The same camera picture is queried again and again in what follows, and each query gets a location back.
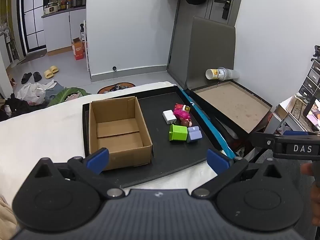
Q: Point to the pink plastic toy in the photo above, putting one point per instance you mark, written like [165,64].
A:
[181,114]

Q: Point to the green plastic box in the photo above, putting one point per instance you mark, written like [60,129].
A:
[178,132]

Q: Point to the grey drawer cabinet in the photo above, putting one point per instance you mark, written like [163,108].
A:
[312,77]

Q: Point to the orange rimmed rug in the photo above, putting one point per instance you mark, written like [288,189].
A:
[105,89]

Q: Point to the white wall charger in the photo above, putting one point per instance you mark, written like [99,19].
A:
[168,116]

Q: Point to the black slipper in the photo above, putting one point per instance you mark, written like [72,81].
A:
[37,76]
[26,77]

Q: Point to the person's right hand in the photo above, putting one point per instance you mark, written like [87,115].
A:
[315,200]

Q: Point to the green cartoon floor mat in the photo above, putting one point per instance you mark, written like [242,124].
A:
[67,95]

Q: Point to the beige cloth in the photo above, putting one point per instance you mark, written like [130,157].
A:
[5,217]

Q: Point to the lilac plastic box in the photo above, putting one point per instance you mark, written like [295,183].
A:
[194,135]

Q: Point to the grey door mat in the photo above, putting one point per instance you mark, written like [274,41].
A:
[32,56]

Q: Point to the yellow slipper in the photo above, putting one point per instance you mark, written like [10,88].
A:
[48,74]
[53,69]

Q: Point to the black door lock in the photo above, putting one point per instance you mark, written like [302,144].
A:
[226,7]

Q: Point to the brown board black frame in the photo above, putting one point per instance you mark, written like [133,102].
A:
[232,105]

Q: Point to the blue jeans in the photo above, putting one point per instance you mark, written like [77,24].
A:
[57,87]

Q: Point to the black framed glass door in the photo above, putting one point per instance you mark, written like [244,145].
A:
[32,17]

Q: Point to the small brown toy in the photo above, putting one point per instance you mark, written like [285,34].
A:
[185,123]

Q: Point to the white plastic bag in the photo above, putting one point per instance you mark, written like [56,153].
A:
[32,92]

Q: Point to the pair of grey sneakers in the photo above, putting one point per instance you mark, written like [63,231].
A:
[120,87]

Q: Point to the white kitchen cabinet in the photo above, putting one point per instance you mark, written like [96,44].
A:
[57,30]

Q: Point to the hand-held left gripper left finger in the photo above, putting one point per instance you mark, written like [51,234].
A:
[98,160]

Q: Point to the black shallow tray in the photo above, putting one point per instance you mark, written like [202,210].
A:
[175,155]

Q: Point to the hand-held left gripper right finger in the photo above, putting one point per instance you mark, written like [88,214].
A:
[217,161]

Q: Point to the grey door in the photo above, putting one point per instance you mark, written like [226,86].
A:
[216,11]

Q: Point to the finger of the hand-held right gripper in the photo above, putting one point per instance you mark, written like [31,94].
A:
[262,142]
[296,133]

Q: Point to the grey folded panel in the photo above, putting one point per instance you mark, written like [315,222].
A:
[212,50]

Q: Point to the lit tablet screen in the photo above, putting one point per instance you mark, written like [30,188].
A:
[313,115]

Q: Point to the black clothes pile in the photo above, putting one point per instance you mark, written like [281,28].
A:
[20,107]

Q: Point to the dark spray bottle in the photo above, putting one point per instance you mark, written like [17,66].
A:
[82,31]

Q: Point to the orange carton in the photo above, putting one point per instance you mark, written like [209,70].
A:
[78,51]

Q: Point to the cardboard box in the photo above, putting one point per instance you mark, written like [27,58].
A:
[117,140]

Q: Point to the paper cup with bottle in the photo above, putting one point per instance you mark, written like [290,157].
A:
[220,73]

